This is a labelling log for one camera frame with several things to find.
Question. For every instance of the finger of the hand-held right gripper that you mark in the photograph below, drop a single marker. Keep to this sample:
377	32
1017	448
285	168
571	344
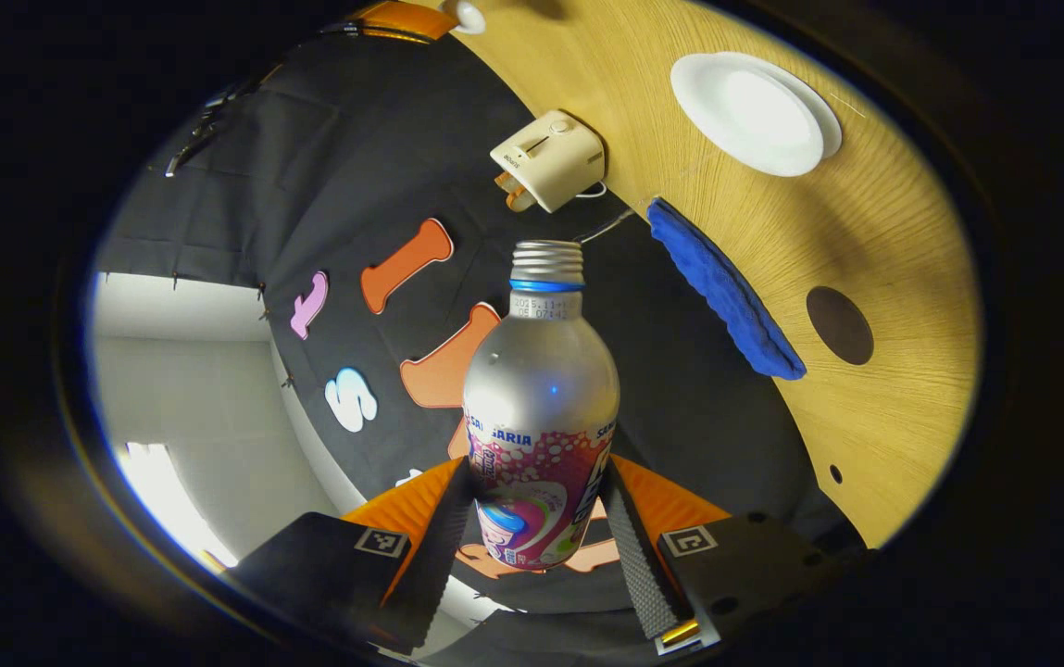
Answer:
406	20

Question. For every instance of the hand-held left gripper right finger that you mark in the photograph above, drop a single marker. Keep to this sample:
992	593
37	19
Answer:
638	565

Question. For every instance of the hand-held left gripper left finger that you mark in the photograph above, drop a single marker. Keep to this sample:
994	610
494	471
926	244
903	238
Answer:
439	556

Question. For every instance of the white teacup lid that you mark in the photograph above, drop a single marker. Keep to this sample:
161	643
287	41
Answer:
469	15

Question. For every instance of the silver water bottle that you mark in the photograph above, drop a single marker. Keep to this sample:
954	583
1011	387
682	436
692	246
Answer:
541	398

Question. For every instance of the dark round coaster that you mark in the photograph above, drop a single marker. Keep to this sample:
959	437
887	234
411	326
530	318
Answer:
840	324

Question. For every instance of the white teacup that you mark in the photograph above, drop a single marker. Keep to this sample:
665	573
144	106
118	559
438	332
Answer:
744	111

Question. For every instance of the black backdrop cloth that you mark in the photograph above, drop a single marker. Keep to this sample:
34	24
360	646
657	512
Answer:
356	185

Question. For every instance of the brown bread slice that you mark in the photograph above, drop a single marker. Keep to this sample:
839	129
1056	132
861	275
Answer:
506	185
522	198

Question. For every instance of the white toaster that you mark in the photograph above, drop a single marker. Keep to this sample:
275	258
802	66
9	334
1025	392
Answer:
555	157

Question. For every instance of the blue towel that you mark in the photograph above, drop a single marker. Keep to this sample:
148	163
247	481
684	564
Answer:
726	292

